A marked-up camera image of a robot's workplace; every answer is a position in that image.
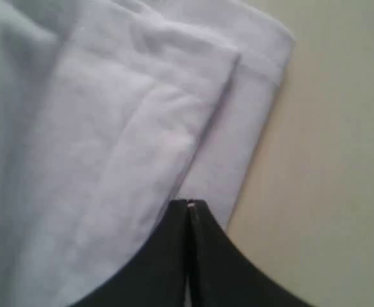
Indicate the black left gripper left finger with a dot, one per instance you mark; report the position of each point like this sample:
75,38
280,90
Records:
156,274

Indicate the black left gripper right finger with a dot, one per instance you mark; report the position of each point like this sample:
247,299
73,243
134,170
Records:
219,274

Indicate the white t-shirt red Chinese patch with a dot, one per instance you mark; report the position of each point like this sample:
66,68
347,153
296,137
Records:
110,109

